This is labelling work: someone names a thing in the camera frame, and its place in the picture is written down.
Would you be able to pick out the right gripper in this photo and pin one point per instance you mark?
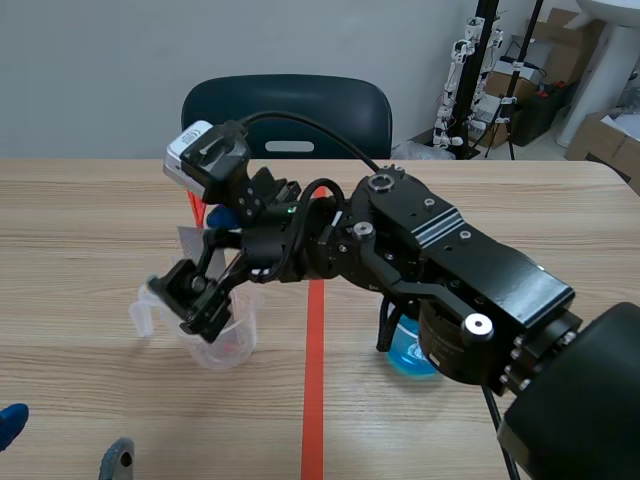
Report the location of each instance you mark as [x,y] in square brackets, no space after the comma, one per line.
[272,235]

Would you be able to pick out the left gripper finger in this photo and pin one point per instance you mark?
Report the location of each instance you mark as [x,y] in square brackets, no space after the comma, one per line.
[116,462]
[11,422]

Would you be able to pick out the grey metal plate orange strip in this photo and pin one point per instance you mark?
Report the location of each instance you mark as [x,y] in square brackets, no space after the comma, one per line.
[191,242]

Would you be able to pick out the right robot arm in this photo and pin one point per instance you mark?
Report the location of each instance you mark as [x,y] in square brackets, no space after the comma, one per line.
[475,260]

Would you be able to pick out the empty clear plastic beaker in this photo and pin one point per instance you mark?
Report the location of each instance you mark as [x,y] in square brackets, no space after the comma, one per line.
[235,345]

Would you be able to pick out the clear beaker with blue liquid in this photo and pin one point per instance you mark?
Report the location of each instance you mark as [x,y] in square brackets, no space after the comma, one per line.
[405,355]

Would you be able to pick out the dark blue chair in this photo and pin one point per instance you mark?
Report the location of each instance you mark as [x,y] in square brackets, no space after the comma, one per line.
[300,100]

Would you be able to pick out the small white robot figure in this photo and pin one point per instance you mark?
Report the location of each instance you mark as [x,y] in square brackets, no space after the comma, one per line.
[456,50]

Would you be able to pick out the brown cardboard box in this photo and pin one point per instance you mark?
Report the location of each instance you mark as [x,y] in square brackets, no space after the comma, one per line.
[600,140]
[495,82]
[565,55]

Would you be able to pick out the black case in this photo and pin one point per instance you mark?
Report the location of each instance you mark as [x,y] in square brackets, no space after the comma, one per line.
[542,112]

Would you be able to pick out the thin black tripod pole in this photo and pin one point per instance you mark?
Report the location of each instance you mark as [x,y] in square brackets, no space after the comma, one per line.
[525,45]

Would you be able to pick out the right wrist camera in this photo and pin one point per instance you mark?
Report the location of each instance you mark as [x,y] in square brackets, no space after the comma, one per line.
[185,145]

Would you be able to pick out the thick black post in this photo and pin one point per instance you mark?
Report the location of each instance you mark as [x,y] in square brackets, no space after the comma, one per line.
[482,50]

